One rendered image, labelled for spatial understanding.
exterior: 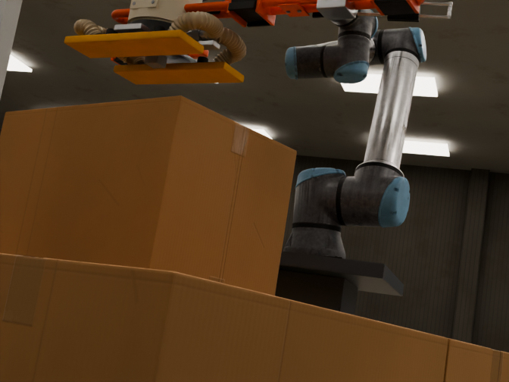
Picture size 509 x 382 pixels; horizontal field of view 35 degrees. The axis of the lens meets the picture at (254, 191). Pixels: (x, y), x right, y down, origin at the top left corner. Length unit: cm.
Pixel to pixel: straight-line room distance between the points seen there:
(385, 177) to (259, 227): 71
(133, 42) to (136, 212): 46
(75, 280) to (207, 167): 90
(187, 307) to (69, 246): 104
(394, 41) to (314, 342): 195
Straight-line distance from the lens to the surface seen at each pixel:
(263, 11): 188
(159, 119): 164
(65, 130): 186
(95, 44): 198
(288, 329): 85
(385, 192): 237
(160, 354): 71
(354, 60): 221
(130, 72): 213
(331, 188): 243
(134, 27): 193
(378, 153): 248
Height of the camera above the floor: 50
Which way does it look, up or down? 10 degrees up
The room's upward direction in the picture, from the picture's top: 9 degrees clockwise
